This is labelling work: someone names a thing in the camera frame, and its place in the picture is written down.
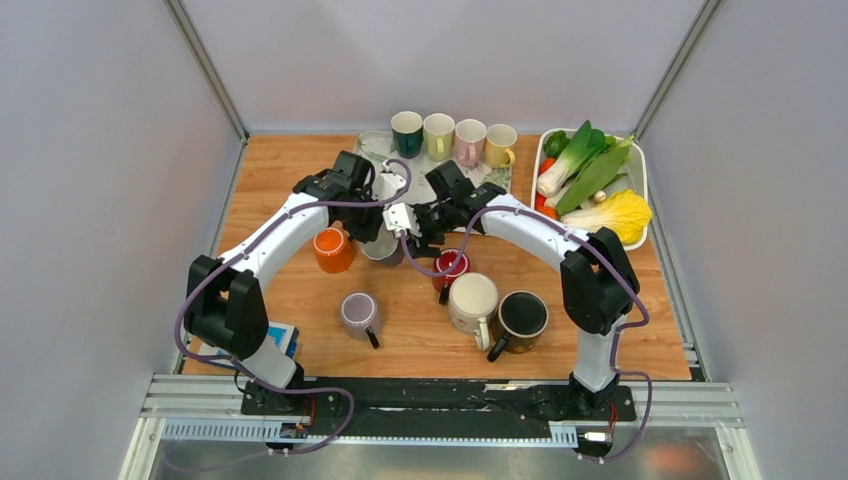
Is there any blue mug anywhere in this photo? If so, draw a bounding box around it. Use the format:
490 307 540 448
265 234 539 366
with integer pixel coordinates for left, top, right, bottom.
360 228 404 267

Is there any pink mug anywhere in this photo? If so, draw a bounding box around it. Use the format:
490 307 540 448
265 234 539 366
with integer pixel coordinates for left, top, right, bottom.
454 119 487 169

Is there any orange mug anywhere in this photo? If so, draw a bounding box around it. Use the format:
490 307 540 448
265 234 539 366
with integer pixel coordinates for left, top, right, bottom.
312 227 353 274

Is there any teal mug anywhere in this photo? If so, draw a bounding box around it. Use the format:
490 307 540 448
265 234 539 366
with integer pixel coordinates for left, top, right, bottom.
391 111 423 159

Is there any light green faceted mug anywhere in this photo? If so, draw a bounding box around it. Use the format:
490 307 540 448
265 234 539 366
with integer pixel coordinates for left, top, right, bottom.
423 113 455 162

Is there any pale yellow mug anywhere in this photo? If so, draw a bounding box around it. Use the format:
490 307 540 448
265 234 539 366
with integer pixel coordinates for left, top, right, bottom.
484 124 518 169

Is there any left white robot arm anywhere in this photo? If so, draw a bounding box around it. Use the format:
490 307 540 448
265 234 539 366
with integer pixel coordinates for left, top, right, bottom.
175 151 410 415

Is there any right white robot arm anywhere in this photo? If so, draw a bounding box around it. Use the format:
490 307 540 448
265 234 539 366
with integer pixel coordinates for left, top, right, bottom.
400 161 642 418

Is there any red mug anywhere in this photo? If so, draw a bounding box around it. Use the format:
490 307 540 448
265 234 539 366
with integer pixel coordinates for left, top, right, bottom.
431 248 471 305

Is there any cream cat pattern mug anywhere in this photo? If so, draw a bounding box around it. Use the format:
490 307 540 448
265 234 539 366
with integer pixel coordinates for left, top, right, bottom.
447 272 499 351

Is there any mauve mug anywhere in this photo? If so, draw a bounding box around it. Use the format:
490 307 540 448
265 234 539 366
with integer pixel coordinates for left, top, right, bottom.
340 292 384 349

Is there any black floral mug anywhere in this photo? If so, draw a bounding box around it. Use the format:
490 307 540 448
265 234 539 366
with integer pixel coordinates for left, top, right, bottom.
487 291 549 363

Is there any leaf pattern tray mat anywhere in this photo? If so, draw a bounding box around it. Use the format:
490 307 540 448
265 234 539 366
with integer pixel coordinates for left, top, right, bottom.
354 130 513 204

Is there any orange toy pumpkin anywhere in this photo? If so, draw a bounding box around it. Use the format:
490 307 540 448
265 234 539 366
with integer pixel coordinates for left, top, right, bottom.
534 193 559 220

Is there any red tomato toy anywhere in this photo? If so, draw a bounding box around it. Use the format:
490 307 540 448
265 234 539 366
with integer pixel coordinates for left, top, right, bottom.
538 157 558 177

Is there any green bell pepper toy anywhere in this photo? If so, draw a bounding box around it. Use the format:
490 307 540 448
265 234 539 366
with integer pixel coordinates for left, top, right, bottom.
543 130 570 158

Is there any green bok choy toy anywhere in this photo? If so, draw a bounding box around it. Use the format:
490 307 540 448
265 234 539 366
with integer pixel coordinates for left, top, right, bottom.
537 120 634 218

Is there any blue booklet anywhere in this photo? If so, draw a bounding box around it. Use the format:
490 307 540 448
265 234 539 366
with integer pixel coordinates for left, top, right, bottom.
198 322 299 369

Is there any white vegetable tub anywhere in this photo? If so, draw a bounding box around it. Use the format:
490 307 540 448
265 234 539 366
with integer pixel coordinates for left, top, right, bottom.
530 128 649 252

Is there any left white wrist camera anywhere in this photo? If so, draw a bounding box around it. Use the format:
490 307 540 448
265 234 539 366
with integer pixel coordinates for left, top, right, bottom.
372 171 409 204

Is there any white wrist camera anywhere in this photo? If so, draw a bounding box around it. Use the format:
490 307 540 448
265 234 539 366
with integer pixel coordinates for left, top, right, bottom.
372 171 409 204
383 203 421 238

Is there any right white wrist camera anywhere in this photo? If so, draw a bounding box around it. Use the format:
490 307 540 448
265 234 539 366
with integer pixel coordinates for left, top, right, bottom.
383 203 421 238

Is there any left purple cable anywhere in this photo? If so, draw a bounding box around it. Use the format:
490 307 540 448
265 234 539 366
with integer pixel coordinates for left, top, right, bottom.
173 157 413 456

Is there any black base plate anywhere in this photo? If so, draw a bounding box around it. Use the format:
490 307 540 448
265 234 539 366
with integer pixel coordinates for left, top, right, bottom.
241 377 636 439

